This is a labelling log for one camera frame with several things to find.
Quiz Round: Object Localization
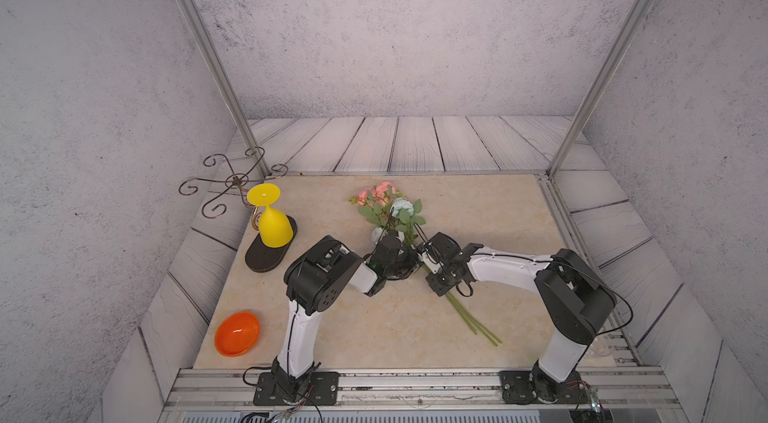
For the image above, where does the left aluminium corner post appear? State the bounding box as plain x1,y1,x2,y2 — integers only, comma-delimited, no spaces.
175,0,258,149

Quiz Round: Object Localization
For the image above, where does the right aluminium corner post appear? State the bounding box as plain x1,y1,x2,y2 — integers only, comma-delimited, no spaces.
546,0,655,181

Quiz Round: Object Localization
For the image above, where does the curly metal wire stand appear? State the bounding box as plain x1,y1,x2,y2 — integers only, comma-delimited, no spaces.
178,146,288,220

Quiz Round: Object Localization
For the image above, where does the orange plastic bowl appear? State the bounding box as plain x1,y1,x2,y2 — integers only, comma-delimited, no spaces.
214,311,260,357

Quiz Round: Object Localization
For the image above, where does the black oval tray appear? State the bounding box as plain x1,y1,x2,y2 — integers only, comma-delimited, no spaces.
244,215,299,274

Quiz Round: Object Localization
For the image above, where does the artificial flower bouquet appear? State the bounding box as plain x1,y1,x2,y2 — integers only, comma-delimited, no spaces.
349,181,502,346

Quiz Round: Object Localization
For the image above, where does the aluminium corner post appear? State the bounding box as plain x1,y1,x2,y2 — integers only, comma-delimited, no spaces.
175,0,258,149
546,0,655,181

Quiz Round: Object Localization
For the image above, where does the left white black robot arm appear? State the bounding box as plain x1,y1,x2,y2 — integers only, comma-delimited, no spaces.
271,234,421,392

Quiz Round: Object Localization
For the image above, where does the aluminium rail front frame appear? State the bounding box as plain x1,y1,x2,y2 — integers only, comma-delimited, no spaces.
164,367,687,422

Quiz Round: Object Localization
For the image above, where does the yellow plastic goblet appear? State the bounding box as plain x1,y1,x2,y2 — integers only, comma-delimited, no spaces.
247,183,294,248

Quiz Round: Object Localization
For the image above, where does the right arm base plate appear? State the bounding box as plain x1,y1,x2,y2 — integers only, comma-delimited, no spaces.
498,368,589,405

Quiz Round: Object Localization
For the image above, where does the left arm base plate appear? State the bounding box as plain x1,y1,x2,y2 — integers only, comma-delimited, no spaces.
253,371,340,407

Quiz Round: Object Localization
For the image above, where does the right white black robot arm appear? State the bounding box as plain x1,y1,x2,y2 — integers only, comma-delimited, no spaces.
417,233,619,394

